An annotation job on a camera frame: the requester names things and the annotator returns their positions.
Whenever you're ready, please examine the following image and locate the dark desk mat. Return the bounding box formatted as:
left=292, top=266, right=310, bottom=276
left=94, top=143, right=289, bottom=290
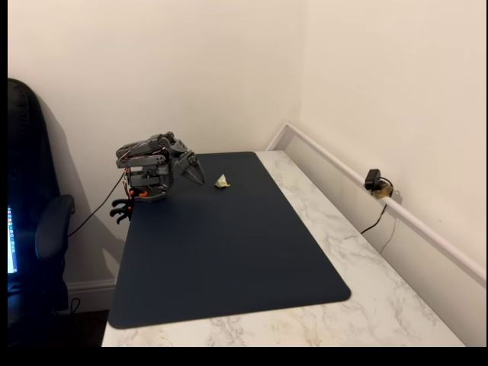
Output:
left=108, top=151, right=352, bottom=330

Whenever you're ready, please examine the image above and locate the black and orange clamp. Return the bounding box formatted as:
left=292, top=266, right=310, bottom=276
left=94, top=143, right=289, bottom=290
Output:
left=109, top=188, right=136, bottom=226

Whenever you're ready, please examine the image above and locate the black office chair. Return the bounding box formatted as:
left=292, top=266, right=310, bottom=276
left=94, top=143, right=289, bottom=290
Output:
left=7, top=78, right=77, bottom=339

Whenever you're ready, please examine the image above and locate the white baseboard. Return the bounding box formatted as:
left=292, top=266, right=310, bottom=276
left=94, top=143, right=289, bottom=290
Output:
left=66, top=278, right=117, bottom=314

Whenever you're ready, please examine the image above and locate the black webcam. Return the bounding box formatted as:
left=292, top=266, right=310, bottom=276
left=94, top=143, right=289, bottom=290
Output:
left=364, top=169, right=383, bottom=191

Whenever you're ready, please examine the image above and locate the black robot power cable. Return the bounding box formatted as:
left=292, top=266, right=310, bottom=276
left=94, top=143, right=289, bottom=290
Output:
left=67, top=172, right=127, bottom=238

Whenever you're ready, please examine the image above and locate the brown webcam mount clip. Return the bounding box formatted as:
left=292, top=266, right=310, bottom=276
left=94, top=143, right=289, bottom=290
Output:
left=372, top=184, right=402, bottom=202

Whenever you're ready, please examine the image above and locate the black webcam cable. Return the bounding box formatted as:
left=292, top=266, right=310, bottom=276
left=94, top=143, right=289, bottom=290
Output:
left=360, top=204, right=389, bottom=235

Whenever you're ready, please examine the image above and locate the white wall ledge rail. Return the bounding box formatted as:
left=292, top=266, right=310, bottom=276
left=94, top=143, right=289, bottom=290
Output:
left=265, top=121, right=487, bottom=284

